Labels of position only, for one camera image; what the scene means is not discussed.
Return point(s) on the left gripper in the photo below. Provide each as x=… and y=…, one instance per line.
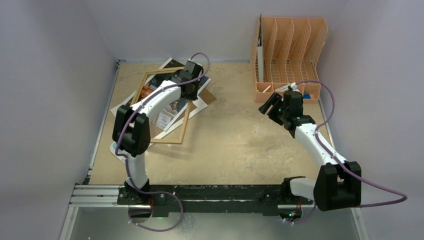
x=193, y=96

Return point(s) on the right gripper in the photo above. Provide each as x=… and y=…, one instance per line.
x=276, y=110

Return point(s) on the wooden picture frame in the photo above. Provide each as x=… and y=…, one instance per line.
x=184, y=129

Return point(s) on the cat photo print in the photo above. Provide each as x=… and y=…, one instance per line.
x=171, y=112

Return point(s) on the brown backing board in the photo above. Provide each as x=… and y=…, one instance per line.
x=203, y=95

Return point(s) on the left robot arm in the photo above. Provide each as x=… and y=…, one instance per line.
x=131, y=130

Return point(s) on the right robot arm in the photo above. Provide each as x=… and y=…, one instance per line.
x=335, y=187

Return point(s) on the white marker pen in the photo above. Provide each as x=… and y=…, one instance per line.
x=287, y=87

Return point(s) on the orange desk file organizer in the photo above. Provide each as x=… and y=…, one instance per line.
x=291, y=49

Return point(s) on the white folder in organizer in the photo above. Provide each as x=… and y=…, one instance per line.
x=259, y=52

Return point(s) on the blue white tape dispenser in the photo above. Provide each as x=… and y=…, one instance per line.
x=112, y=149

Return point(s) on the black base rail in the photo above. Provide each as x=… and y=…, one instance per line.
x=160, y=200

